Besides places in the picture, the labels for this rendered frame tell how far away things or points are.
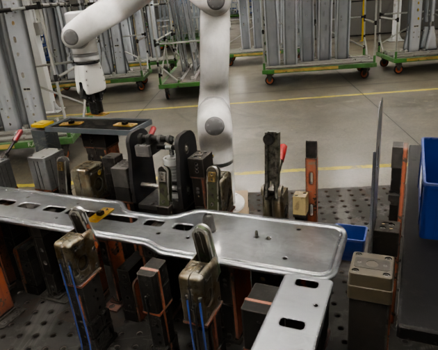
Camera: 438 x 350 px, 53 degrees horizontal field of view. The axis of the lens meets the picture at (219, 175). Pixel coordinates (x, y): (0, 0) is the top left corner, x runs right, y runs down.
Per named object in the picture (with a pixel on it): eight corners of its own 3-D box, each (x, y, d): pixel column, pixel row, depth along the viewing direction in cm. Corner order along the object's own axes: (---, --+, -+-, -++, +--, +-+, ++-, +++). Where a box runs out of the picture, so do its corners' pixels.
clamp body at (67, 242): (71, 357, 115) (39, 245, 102) (100, 326, 125) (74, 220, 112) (99, 366, 111) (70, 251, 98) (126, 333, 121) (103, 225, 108)
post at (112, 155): (122, 260, 156) (101, 156, 140) (130, 253, 160) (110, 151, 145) (133, 263, 154) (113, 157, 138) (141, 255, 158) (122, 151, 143)
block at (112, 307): (101, 309, 132) (82, 226, 121) (126, 283, 143) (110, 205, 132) (117, 312, 130) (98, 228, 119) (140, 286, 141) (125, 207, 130)
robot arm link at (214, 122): (232, 153, 169) (229, 93, 158) (235, 174, 152) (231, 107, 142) (201, 155, 169) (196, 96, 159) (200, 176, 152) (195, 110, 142)
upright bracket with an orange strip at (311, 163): (306, 304, 126) (304, 141, 107) (307, 301, 127) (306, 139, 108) (317, 306, 125) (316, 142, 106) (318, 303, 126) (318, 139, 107)
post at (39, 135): (55, 231, 181) (28, 130, 164) (67, 223, 187) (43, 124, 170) (69, 234, 178) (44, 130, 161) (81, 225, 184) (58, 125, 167)
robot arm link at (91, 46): (93, 53, 140) (101, 50, 149) (85, 10, 135) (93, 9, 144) (68, 55, 141) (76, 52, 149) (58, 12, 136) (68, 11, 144)
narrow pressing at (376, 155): (366, 270, 89) (375, 108, 76) (372, 242, 99) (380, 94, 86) (370, 271, 89) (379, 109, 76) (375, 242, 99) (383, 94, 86)
